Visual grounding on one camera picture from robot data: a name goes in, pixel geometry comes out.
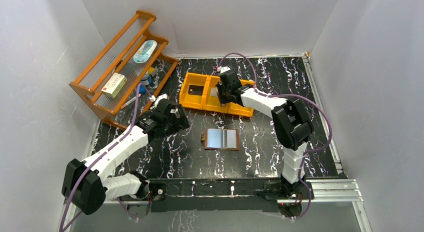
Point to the aluminium frame rail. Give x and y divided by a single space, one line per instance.
325 190

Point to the orange wooden shelf rack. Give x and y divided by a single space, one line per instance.
117 57

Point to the yellow middle bin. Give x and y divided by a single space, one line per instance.
210 100

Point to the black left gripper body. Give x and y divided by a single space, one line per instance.
175 117

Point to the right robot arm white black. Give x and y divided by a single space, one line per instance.
292 126

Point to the white blue oval case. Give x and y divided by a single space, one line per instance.
144 52

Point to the yellow left bin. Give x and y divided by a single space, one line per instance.
192 101

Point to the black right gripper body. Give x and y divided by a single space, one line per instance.
224 93

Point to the orange leather card holder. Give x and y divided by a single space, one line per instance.
221 139

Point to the white red box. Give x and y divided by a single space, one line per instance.
114 85

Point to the blue small cube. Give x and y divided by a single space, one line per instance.
142 89

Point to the black card in bin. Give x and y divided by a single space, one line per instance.
195 90

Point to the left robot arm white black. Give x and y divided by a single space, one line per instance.
87 184

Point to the blue white tape roll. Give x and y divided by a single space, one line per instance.
146 80

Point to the grey card in bin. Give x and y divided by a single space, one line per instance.
214 92

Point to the yellow bin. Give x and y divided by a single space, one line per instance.
210 100
192 101
236 109

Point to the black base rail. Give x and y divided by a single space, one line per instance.
262 194

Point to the yellow right bin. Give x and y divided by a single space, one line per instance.
236 109

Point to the white marker pen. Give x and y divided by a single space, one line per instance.
130 101

